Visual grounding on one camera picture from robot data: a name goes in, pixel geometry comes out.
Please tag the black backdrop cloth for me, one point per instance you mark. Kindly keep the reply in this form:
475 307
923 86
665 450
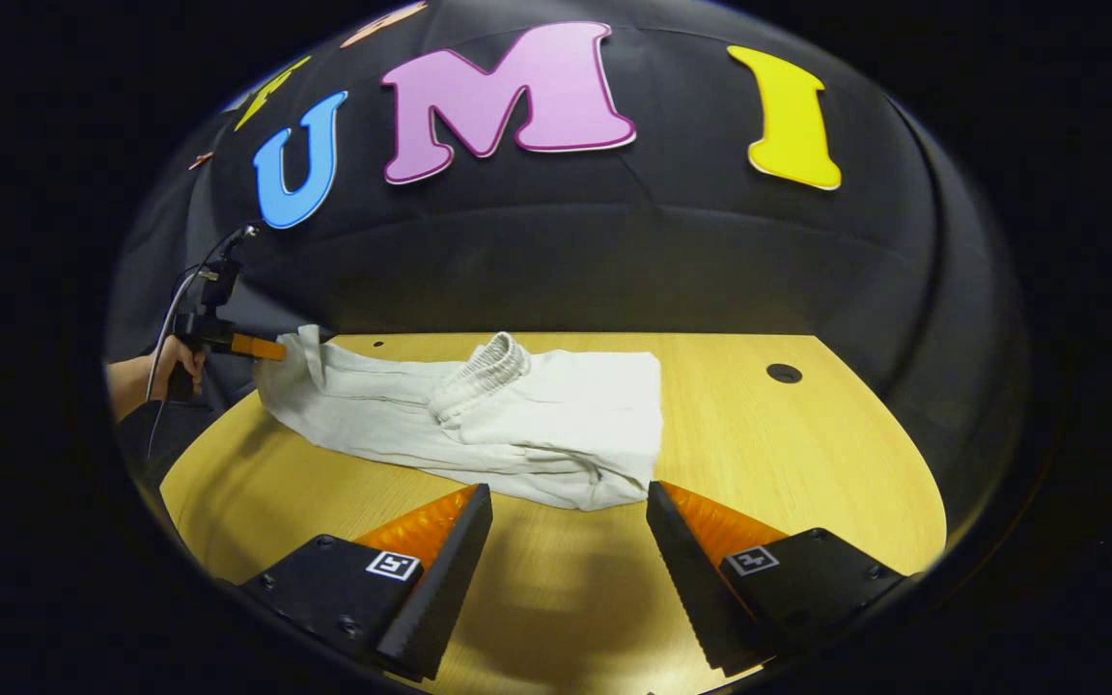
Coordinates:
614 241

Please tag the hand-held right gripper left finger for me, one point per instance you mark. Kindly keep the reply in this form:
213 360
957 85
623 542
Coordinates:
450 579

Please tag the white jeans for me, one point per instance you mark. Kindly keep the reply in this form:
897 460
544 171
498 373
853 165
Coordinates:
556 425

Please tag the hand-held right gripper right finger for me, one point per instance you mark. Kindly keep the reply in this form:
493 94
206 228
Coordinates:
686 579

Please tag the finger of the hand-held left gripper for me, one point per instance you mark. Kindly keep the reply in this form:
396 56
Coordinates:
257 346

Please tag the black table grommet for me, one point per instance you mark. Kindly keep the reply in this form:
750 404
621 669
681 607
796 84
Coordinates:
784 373

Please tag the small red cloth clip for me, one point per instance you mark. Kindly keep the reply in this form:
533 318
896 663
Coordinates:
200 159

